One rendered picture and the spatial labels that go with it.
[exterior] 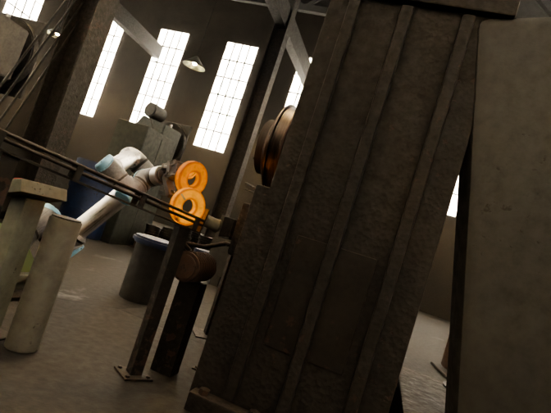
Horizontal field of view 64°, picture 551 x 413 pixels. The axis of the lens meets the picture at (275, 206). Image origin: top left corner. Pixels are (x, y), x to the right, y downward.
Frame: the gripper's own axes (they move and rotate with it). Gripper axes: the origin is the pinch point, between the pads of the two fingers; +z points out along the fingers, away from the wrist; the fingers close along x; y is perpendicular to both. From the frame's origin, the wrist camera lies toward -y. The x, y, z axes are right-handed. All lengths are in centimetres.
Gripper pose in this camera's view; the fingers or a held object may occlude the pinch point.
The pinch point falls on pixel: (193, 174)
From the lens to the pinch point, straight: 193.3
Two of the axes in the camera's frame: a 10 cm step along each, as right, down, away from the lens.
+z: 8.0, -0.7, -5.9
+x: 5.9, 2.3, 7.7
